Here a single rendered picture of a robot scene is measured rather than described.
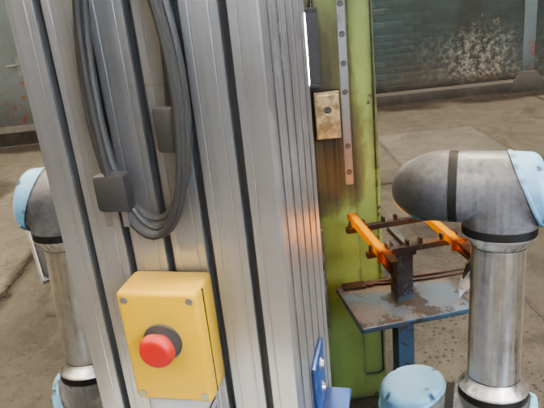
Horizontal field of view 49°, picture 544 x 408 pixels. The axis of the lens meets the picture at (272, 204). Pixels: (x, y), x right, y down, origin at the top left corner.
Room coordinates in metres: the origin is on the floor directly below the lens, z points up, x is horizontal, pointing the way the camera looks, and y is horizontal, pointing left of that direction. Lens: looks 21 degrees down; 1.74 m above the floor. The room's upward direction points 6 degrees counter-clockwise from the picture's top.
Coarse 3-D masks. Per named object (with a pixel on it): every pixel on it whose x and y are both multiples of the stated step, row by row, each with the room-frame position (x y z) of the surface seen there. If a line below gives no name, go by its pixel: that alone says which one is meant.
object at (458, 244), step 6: (426, 222) 1.88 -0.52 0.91; (432, 222) 1.84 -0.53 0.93; (438, 222) 1.83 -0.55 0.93; (432, 228) 1.83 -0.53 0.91; (438, 228) 1.79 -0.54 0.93; (444, 228) 1.77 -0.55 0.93; (444, 234) 1.74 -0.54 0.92; (450, 234) 1.73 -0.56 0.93; (456, 234) 1.72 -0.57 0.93; (450, 240) 1.70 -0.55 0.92; (456, 240) 1.66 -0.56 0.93; (462, 240) 1.66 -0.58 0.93; (456, 246) 1.66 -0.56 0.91; (462, 246) 1.62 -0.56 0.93; (468, 246) 1.62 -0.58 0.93; (462, 252) 1.63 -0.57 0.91; (468, 252) 1.59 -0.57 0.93; (468, 258) 1.59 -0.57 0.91
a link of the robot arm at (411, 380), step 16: (400, 368) 0.93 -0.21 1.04; (416, 368) 0.92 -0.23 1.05; (432, 368) 0.91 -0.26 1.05; (384, 384) 0.89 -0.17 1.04; (400, 384) 0.88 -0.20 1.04; (416, 384) 0.87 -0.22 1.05; (432, 384) 0.86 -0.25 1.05; (448, 384) 0.88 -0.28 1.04; (384, 400) 0.87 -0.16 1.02; (400, 400) 0.84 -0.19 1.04; (416, 400) 0.83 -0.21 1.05; (432, 400) 0.83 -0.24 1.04; (448, 400) 0.84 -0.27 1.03
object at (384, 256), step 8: (352, 216) 1.96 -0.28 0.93; (352, 224) 1.93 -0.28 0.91; (360, 224) 1.88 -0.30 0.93; (360, 232) 1.84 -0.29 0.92; (368, 232) 1.80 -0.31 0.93; (368, 240) 1.75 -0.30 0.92; (376, 240) 1.74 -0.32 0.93; (376, 248) 1.68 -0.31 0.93; (384, 248) 1.68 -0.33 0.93; (384, 256) 1.63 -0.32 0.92; (392, 256) 1.59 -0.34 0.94; (384, 264) 1.62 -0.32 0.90; (392, 264) 1.56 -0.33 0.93; (392, 272) 1.56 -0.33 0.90
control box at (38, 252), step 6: (30, 234) 1.70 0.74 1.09; (30, 240) 1.69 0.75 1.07; (36, 246) 1.68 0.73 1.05; (36, 252) 1.67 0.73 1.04; (42, 252) 1.68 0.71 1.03; (36, 258) 1.66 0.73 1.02; (42, 258) 1.67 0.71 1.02; (36, 264) 1.68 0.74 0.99; (42, 264) 1.66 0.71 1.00; (42, 270) 1.64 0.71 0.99; (42, 276) 1.64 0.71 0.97; (48, 276) 1.64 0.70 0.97; (42, 282) 1.65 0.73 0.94; (48, 282) 1.68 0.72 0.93
